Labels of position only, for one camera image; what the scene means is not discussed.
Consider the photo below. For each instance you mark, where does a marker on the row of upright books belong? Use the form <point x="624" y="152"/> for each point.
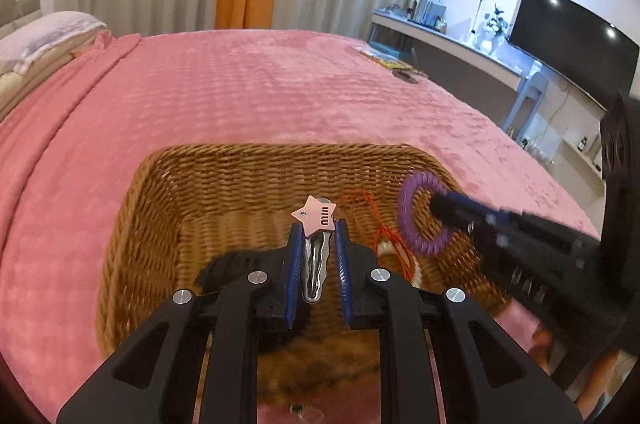
<point x="430" y="10"/>

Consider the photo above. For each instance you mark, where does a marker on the book on bed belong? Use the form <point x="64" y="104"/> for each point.
<point x="395" y="63"/>

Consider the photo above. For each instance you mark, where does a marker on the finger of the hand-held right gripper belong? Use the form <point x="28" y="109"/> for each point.
<point x="465" y="211"/>

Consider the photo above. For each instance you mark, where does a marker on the person's right forearm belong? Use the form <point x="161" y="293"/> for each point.
<point x="602" y="384"/>

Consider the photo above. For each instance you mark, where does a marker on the light pink pillow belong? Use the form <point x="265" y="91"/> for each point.
<point x="45" y="31"/>

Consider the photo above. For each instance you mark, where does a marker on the slim desk lamp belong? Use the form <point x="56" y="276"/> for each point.
<point x="477" y="11"/>

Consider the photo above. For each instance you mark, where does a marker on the beige folded bedding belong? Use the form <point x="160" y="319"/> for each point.
<point x="20" y="84"/>

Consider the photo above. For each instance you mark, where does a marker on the white low shelf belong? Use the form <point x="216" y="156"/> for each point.
<point x="570" y="144"/>

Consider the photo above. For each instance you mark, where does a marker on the brown wicker basket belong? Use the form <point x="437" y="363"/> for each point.
<point x="210" y="189"/>

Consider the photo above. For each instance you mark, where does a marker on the white wall desk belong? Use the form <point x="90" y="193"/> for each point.
<point x="450" y="44"/>

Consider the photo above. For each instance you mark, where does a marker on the pink star hair clip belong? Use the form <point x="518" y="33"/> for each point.
<point x="315" y="216"/>

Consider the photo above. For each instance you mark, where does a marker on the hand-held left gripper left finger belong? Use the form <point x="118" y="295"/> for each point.
<point x="292" y="276"/>

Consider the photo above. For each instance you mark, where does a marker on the black flat screen television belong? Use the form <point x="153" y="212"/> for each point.
<point x="565" y="39"/>

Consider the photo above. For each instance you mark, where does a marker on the white vase with flowers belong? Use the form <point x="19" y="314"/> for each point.
<point x="492" y="29"/>

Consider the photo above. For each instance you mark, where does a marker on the small dark hair accessory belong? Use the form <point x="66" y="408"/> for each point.
<point x="410" y="76"/>

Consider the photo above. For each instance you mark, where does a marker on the pink plush blanket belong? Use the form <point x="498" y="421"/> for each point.
<point x="250" y="94"/>

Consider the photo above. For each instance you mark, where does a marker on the clear plastic packet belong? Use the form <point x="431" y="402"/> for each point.
<point x="377" y="52"/>

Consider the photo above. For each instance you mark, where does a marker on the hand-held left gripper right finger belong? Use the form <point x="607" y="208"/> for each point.
<point x="343" y="276"/>

